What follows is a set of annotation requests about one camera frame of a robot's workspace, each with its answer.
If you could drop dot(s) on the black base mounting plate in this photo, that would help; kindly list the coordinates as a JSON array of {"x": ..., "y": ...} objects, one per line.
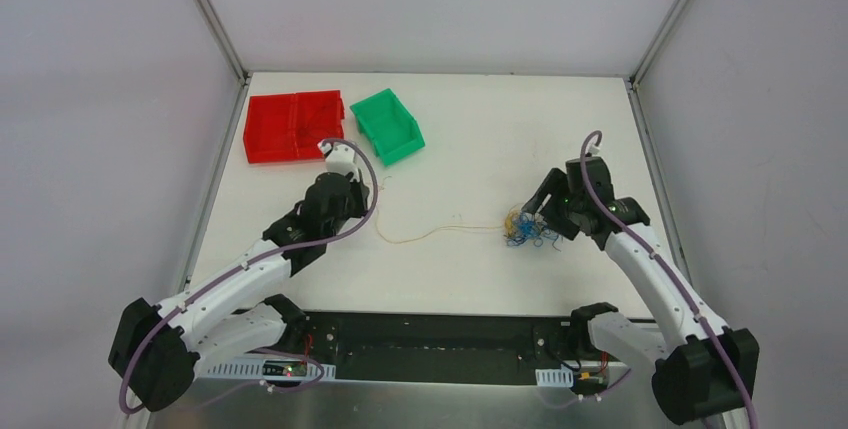
[{"x": 454, "y": 349}]

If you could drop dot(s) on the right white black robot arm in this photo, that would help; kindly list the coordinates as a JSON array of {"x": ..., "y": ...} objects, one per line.
[{"x": 697, "y": 365}]

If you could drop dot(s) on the right circuit board connector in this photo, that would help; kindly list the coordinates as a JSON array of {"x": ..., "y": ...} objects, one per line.
[{"x": 589, "y": 383}]

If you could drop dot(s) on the green plastic bin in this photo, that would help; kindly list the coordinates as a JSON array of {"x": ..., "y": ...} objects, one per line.
[{"x": 390, "y": 128}]

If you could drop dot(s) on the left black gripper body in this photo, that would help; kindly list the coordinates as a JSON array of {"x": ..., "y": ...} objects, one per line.
[{"x": 346, "y": 189}]

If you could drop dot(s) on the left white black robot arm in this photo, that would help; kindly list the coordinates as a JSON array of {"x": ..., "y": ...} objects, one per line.
[{"x": 253, "y": 279}]

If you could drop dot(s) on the red plastic bin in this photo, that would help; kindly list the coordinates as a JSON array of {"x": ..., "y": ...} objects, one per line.
[{"x": 283, "y": 128}]

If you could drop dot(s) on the left circuit board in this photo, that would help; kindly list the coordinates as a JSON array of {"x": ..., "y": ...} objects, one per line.
[{"x": 285, "y": 368}]

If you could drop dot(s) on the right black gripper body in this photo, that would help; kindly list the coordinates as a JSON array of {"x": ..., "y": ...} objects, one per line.
[{"x": 553, "y": 197}]

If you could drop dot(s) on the aluminium frame rail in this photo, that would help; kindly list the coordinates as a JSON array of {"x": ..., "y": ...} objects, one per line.
[{"x": 218, "y": 366}]

